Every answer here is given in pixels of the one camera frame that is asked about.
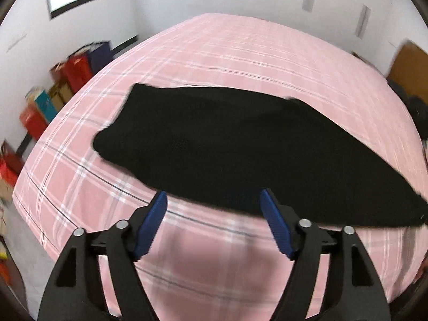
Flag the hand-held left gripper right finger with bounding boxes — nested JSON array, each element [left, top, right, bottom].
[[260, 188, 392, 321]]

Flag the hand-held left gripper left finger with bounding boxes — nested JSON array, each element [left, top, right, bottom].
[[37, 190, 168, 321]]

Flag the black pants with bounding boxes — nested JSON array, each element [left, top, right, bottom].
[[92, 83, 428, 228]]

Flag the red paper bag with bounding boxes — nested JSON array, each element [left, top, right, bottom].
[[0, 140, 24, 188]]

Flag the red box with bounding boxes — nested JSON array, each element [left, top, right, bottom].
[[19, 105, 48, 139]]

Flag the yellow brown box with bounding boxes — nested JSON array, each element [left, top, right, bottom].
[[48, 80, 72, 111]]

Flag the teal box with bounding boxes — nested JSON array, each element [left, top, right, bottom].
[[33, 89, 58, 123]]

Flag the red gift bag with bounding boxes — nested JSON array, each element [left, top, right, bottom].
[[65, 53, 92, 92]]

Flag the pink plaid bed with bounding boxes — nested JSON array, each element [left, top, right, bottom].
[[13, 13, 427, 320]]

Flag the dark blue gift bag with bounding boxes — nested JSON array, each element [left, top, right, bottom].
[[87, 41, 114, 74]]

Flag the dark cloth pile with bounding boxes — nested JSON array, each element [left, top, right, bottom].
[[388, 78, 428, 134]]

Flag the brown board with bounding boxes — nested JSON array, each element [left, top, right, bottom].
[[386, 40, 428, 99]]

